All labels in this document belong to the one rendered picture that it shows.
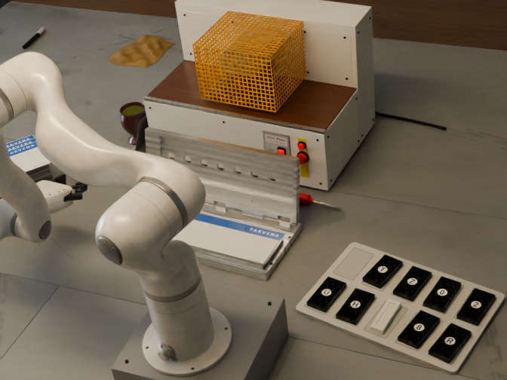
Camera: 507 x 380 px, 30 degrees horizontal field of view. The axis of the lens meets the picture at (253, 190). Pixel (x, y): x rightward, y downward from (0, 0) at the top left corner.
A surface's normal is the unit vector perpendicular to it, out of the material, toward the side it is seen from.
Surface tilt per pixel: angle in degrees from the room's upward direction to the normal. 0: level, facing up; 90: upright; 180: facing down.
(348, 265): 0
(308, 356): 0
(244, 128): 90
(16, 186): 48
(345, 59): 90
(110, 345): 0
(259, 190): 79
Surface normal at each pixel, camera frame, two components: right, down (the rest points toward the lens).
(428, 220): -0.11, -0.79
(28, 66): 0.22, -0.51
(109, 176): 0.28, 0.74
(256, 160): -0.46, 0.40
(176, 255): 0.40, -0.76
